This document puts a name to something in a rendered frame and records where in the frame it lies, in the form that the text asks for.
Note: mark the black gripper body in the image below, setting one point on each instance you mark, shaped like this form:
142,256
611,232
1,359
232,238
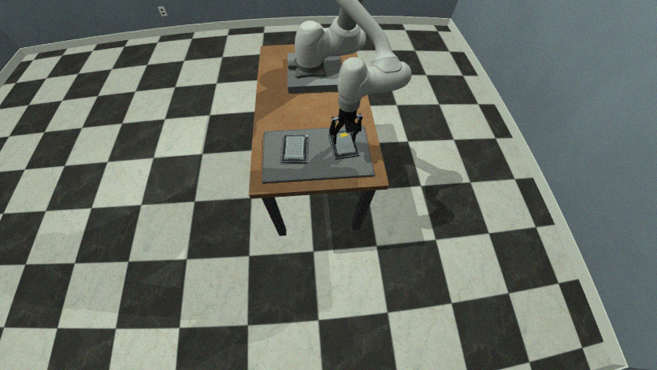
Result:
346,115

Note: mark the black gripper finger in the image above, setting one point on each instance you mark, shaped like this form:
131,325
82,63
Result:
334,130
359,117

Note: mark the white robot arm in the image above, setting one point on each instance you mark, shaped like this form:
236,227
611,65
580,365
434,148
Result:
313,45

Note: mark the dark grey rectangular frame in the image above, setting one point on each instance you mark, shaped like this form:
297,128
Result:
343,155

